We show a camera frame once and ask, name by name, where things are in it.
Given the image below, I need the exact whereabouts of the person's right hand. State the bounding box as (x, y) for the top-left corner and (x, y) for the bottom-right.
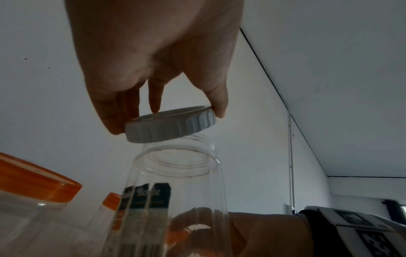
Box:
(167, 207), (313, 257)

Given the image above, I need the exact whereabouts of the person's left hand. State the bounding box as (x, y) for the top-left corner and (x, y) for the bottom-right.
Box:
(64, 0), (245, 136)

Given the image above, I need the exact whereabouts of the small orange lid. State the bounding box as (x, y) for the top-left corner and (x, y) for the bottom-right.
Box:
(166, 228), (192, 248)

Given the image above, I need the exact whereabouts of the transparent jar dark label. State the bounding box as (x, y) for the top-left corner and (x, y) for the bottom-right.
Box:
(101, 132), (231, 257)

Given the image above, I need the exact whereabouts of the wide transparent jar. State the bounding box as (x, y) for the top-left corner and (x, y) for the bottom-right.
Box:
(0, 189), (107, 257)

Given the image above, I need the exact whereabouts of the dark door panel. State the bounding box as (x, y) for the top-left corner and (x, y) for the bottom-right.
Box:
(382, 199), (406, 221)

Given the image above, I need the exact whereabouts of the white wall conduit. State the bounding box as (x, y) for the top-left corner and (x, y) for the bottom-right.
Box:
(287, 112), (296, 214)

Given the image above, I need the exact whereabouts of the black cable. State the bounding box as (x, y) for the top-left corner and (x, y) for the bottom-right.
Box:
(239, 26), (331, 178)

